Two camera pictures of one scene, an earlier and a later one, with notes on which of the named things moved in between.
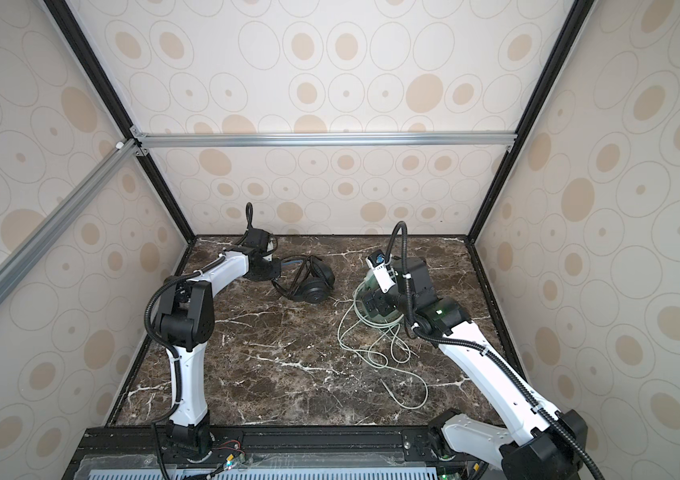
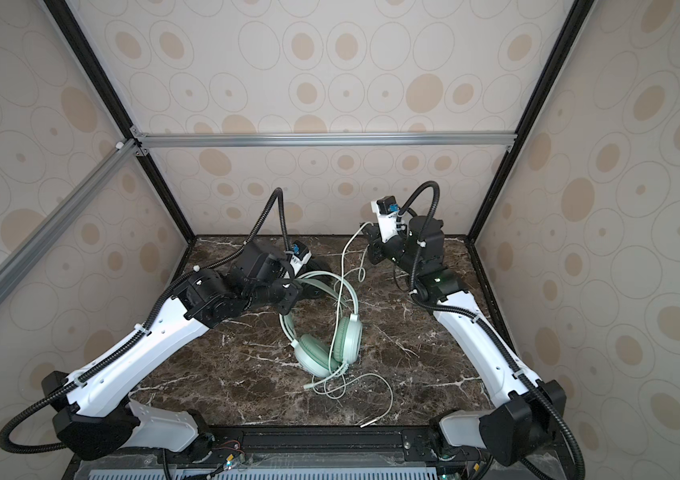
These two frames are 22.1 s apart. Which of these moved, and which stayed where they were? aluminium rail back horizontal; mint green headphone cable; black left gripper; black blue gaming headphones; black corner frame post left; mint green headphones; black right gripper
Moved: mint green headphone cable; mint green headphones; black left gripper; black right gripper
Stayed: black corner frame post left; aluminium rail back horizontal; black blue gaming headphones
